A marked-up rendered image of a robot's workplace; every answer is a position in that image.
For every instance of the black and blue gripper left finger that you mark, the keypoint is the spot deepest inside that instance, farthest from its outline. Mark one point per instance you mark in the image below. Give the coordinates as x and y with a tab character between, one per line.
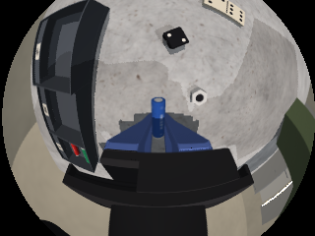
138	137

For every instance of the black die with white pips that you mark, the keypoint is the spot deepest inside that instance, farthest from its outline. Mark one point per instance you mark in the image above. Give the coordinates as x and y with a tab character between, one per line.
175	38

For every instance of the white hex nut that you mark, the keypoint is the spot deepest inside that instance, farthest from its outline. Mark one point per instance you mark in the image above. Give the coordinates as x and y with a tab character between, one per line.
198	96

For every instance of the cream domino tile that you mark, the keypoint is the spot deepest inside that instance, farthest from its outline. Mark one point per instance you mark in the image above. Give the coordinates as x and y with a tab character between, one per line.
227	9

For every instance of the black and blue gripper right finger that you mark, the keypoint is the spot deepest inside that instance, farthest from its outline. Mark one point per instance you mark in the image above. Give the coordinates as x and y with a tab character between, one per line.
178	138

